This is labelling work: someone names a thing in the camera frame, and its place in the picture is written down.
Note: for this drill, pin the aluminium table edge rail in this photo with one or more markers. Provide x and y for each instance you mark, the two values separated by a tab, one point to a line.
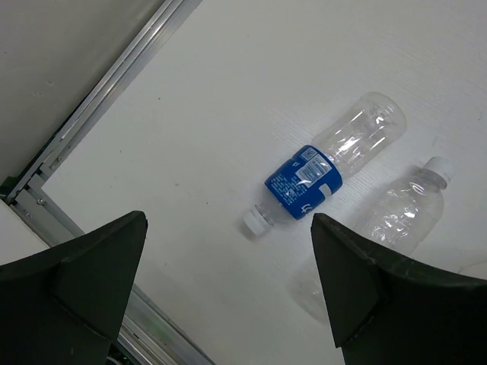
147	334

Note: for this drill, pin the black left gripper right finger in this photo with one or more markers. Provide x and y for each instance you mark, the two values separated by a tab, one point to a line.
386	308

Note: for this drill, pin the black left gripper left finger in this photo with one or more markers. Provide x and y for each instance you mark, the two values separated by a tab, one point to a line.
65	305

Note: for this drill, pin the clear unlabelled plastic bottle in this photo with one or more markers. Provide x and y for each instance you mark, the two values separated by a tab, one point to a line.
399	218

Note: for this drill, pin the blue label clear plastic bottle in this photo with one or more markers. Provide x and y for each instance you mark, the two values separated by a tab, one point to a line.
318	170

